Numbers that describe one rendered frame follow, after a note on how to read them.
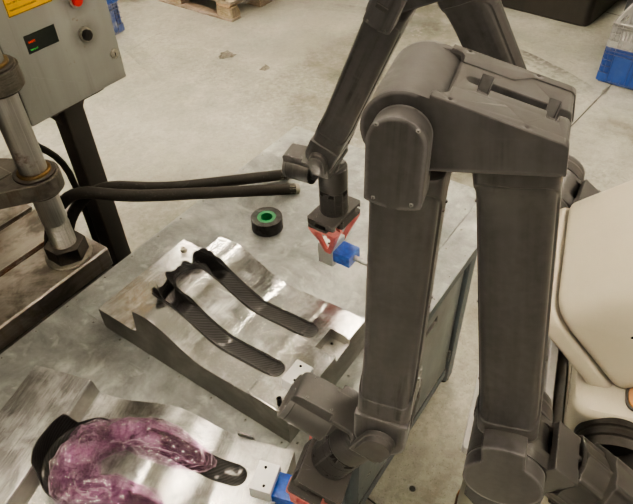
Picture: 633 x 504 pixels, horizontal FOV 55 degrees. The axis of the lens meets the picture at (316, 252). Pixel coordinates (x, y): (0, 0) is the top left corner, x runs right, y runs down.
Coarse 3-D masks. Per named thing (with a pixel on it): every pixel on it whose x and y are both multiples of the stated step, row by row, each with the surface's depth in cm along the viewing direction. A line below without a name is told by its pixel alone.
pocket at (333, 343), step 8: (328, 336) 118; (336, 336) 118; (344, 336) 117; (320, 344) 117; (328, 344) 118; (336, 344) 118; (344, 344) 118; (328, 352) 117; (336, 352) 117; (336, 360) 114
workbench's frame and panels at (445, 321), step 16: (464, 272) 174; (448, 288) 139; (464, 288) 178; (448, 304) 173; (464, 304) 186; (432, 320) 163; (448, 320) 181; (432, 336) 171; (448, 336) 190; (432, 352) 179; (448, 352) 199; (432, 368) 188; (448, 368) 206; (432, 384) 198; (416, 416) 194; (368, 464) 165; (384, 464) 182; (352, 480) 151; (368, 480) 172; (352, 496) 158; (368, 496) 179
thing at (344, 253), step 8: (328, 240) 126; (344, 240) 128; (320, 248) 127; (336, 248) 126; (344, 248) 126; (352, 248) 126; (320, 256) 128; (328, 256) 127; (336, 256) 126; (344, 256) 124; (352, 256) 125; (328, 264) 128; (344, 264) 126; (352, 264) 126
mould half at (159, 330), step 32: (192, 256) 138; (224, 256) 127; (128, 288) 131; (192, 288) 121; (224, 288) 123; (256, 288) 126; (288, 288) 127; (128, 320) 125; (160, 320) 115; (224, 320) 120; (256, 320) 121; (320, 320) 119; (352, 320) 119; (160, 352) 121; (192, 352) 114; (224, 352) 115; (288, 352) 114; (320, 352) 114; (352, 352) 120; (224, 384) 112; (256, 384) 109; (256, 416) 112
